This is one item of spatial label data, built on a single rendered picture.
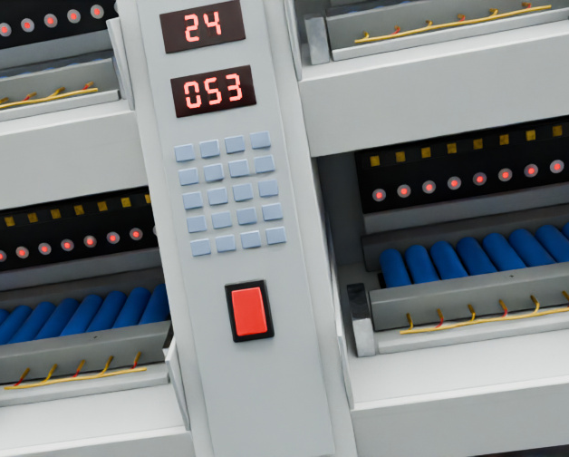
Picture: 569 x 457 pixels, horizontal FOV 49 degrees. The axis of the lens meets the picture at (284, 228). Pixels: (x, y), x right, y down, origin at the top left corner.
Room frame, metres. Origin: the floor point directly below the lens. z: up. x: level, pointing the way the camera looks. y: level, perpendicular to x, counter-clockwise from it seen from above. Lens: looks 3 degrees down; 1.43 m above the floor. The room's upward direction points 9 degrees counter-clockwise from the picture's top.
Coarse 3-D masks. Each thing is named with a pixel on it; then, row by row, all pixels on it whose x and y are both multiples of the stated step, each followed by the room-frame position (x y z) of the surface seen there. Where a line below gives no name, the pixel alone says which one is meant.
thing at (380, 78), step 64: (384, 0) 0.50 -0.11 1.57; (448, 0) 0.41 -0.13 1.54; (512, 0) 0.41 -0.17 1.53; (320, 64) 0.40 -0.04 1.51; (384, 64) 0.35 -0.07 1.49; (448, 64) 0.35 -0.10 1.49; (512, 64) 0.35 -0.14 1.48; (320, 128) 0.36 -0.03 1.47; (384, 128) 0.36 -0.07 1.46; (448, 128) 0.36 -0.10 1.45
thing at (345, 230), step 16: (304, 0) 0.55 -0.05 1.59; (320, 0) 0.55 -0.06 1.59; (304, 32) 0.55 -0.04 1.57; (320, 160) 0.55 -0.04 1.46; (336, 160) 0.55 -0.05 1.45; (352, 160) 0.55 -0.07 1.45; (320, 176) 0.55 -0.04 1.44; (336, 176) 0.55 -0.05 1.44; (352, 176) 0.55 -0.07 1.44; (336, 192) 0.55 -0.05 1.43; (352, 192) 0.55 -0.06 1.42; (16, 208) 0.58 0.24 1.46; (336, 208) 0.55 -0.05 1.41; (352, 208) 0.55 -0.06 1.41; (336, 224) 0.55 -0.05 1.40; (352, 224) 0.55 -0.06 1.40; (432, 224) 0.54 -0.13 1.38; (336, 240) 0.55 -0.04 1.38; (352, 240) 0.55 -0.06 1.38; (336, 256) 0.55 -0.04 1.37; (352, 256) 0.55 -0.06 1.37; (16, 288) 0.58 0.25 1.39
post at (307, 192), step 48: (288, 48) 0.35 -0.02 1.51; (144, 96) 0.36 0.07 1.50; (288, 96) 0.35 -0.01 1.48; (144, 144) 0.36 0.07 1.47; (288, 144) 0.35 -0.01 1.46; (192, 336) 0.36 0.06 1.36; (336, 336) 0.35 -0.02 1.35; (192, 384) 0.36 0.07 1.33; (336, 384) 0.35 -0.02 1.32; (192, 432) 0.36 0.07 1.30; (336, 432) 0.35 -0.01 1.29
